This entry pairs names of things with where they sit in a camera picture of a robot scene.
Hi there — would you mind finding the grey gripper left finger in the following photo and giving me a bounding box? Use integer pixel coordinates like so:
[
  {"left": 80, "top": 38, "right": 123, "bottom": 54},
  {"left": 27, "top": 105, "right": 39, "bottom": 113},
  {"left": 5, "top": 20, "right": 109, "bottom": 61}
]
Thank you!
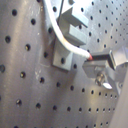
[{"left": 83, "top": 61, "right": 125, "bottom": 93}]

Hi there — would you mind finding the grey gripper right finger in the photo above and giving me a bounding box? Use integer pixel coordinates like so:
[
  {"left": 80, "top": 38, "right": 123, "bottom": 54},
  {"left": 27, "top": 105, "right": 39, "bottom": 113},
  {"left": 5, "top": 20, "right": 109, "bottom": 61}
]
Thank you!
[{"left": 112, "top": 46, "right": 128, "bottom": 69}]

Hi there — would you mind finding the black cable connector plug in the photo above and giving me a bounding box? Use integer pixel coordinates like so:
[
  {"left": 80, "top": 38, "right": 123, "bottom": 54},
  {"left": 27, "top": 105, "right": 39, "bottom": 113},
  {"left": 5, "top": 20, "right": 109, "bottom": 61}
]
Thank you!
[{"left": 91, "top": 50, "right": 115, "bottom": 67}]

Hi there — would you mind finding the white cable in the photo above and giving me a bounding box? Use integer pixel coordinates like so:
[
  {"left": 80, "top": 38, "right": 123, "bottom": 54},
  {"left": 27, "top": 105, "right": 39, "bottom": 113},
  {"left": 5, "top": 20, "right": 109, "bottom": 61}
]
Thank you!
[{"left": 43, "top": 0, "right": 94, "bottom": 62}]

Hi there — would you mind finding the grey cable clip fixture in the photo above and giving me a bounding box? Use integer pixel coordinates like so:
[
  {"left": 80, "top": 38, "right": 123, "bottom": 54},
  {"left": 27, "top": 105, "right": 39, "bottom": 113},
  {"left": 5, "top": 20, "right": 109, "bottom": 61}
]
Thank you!
[{"left": 53, "top": 7, "right": 89, "bottom": 70}]

